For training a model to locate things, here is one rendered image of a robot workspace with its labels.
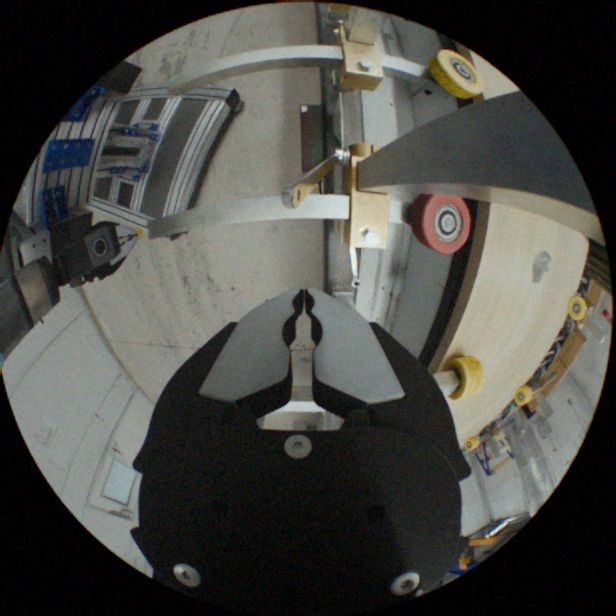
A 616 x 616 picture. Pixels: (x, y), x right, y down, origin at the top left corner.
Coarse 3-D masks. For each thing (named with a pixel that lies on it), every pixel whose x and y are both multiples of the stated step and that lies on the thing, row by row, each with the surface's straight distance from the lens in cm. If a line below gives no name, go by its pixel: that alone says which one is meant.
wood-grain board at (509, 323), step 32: (480, 64) 45; (480, 96) 40; (480, 224) 34; (512, 224) 38; (544, 224) 50; (480, 256) 33; (512, 256) 40; (576, 256) 83; (480, 288) 35; (512, 288) 44; (544, 288) 60; (576, 288) 99; (480, 320) 40; (512, 320) 51; (544, 320) 73; (448, 352) 40; (480, 352) 49; (512, 352) 64; (544, 352) 101; (512, 384) 93; (480, 416) 102
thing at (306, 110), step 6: (306, 108) 46; (306, 114) 45; (306, 120) 44; (306, 126) 44; (306, 132) 43; (306, 138) 43; (306, 144) 43; (306, 150) 42; (306, 156) 42; (306, 162) 42; (306, 168) 41
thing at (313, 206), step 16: (208, 208) 28; (224, 208) 27; (240, 208) 26; (256, 208) 26; (272, 208) 25; (304, 208) 25; (320, 208) 25; (336, 208) 25; (400, 208) 28; (160, 224) 33; (176, 224) 31; (192, 224) 30; (208, 224) 28; (224, 224) 27
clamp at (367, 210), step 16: (352, 144) 27; (368, 144) 26; (352, 160) 25; (352, 176) 25; (352, 192) 25; (368, 192) 25; (352, 208) 25; (368, 208) 25; (384, 208) 26; (352, 224) 25; (368, 224) 25; (384, 224) 26; (352, 240) 25; (384, 240) 26
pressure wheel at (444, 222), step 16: (416, 208) 26; (432, 208) 25; (448, 208) 26; (464, 208) 28; (416, 224) 25; (432, 224) 25; (448, 224) 26; (464, 224) 28; (432, 240) 25; (448, 240) 27; (464, 240) 29
